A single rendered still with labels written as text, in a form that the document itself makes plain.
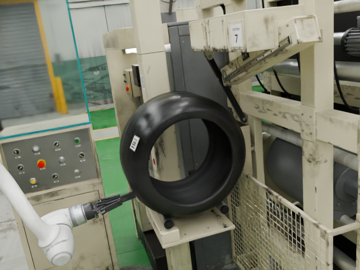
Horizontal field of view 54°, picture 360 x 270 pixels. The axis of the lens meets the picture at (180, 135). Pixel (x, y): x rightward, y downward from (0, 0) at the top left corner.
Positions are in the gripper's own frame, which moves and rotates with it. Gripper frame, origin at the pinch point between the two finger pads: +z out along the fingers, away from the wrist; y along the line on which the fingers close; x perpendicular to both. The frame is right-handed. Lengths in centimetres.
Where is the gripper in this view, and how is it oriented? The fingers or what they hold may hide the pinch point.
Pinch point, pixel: (127, 196)
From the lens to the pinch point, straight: 167.8
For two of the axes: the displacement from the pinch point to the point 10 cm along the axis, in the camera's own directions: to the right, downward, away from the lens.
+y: -3.0, -2.3, 9.3
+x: 2.4, 9.2, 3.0
